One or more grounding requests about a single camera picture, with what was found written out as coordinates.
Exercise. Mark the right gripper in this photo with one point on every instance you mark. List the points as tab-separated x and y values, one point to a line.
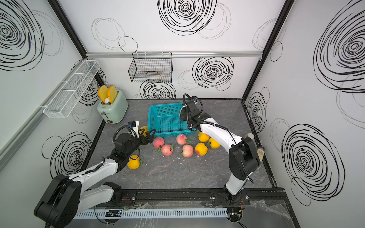
183	114

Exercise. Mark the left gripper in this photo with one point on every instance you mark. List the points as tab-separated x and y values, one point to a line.
149	140

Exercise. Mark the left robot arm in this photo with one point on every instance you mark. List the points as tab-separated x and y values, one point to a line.
67	196

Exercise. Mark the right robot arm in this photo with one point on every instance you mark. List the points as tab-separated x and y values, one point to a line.
244	156

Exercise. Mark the teal plastic basket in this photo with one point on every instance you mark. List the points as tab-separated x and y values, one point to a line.
165	119

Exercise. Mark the pink peach far left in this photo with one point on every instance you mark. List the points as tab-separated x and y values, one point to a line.
158	142

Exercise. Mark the pink peach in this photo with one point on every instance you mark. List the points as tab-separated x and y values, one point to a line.
182	139
166	149
187	151
158	142

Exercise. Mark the yellow peach with red blush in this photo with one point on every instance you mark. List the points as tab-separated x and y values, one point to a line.
203	137

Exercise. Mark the pink peach upper middle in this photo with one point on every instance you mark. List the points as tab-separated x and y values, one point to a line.
182	139

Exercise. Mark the pink peach lower middle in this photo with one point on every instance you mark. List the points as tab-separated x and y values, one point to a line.
187	151

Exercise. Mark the pink peach lower left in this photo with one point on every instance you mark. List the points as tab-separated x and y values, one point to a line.
166	149

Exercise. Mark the mint green toaster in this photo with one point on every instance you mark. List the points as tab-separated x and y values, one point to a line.
114	113

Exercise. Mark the right yellow toast slice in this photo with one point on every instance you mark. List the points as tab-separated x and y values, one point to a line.
112	94

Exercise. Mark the yellow toast slice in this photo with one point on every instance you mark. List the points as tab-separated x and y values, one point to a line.
112	94
103	92

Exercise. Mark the left yellow toast slice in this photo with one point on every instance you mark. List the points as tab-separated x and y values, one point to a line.
103	92

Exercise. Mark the beige spice jar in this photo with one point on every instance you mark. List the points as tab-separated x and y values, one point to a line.
261	153

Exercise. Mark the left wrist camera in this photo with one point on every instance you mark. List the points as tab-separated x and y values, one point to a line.
134	125

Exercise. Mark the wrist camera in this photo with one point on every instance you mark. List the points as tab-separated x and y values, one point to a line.
134	125
195	99

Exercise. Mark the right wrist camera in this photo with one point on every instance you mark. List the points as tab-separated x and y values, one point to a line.
195	99

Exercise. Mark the black wire wall basket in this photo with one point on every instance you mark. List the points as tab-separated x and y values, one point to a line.
151	66

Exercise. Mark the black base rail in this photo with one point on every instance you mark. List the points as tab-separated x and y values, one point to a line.
214	196

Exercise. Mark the white wire wall shelf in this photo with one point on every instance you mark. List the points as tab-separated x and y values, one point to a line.
72	89

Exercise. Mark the white slotted cable duct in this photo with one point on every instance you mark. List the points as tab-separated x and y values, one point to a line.
154	213

